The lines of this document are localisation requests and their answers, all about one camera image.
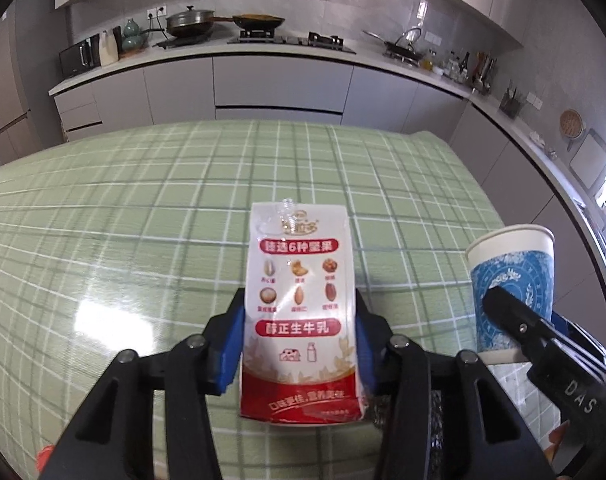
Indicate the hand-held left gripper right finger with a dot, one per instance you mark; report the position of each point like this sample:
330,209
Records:
367,355

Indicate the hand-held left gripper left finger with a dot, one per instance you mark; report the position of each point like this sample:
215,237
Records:
230,350

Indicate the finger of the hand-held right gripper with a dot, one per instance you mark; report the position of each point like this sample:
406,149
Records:
513,317
563,324

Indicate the blue patterned paper cup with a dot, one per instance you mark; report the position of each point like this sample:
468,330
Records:
508,270

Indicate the white and red milk carton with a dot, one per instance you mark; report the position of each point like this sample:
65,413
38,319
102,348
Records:
298,310

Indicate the steel wool scrubber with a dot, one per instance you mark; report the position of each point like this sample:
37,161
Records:
437,420

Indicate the white cutting board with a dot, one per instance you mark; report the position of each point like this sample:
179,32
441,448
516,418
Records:
589,160

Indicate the green checked tablecloth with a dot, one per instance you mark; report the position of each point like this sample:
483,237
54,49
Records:
133,210

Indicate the white rag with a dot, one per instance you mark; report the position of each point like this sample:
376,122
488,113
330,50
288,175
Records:
540,142

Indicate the round bamboo trivet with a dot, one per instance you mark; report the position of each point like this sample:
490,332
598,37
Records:
572,122

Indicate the red plastic wrapper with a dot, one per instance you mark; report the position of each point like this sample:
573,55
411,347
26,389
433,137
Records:
45,452

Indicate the black utensil holder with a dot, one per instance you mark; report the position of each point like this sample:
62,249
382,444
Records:
510,105

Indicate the dark sauce bottle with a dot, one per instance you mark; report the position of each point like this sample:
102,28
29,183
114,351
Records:
465,67

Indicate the group of seasoning jars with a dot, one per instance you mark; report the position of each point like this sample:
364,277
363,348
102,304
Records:
448,67

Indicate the yellow oil bottle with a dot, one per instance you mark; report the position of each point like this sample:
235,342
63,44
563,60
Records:
427,60

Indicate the grey lower kitchen cabinets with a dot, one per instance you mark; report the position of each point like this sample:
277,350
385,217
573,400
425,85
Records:
278,82

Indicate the portable gas burner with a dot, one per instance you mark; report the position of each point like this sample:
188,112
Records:
405,60

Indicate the frying pan with glass lid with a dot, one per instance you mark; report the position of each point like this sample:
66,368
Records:
403,47

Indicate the black induction cooker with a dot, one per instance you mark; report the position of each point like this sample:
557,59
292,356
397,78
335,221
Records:
183,42

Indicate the black gas stove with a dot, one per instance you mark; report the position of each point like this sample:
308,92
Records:
288,42

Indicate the white plastic jug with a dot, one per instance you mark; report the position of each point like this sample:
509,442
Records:
108,50

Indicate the green ceramic jar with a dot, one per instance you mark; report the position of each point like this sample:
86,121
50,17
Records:
132,37

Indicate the dark wok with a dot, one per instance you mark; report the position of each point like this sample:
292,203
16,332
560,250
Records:
258,22

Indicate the black microwave oven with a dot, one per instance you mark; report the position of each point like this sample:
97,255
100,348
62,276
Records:
78,57

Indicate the steel pot with lid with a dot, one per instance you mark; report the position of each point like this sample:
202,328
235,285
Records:
188,22

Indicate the beige tall cabinet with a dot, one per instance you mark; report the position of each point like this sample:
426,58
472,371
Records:
13,85

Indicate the white wall socket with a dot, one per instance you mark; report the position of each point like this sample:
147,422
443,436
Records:
533,100
157,11
433,37

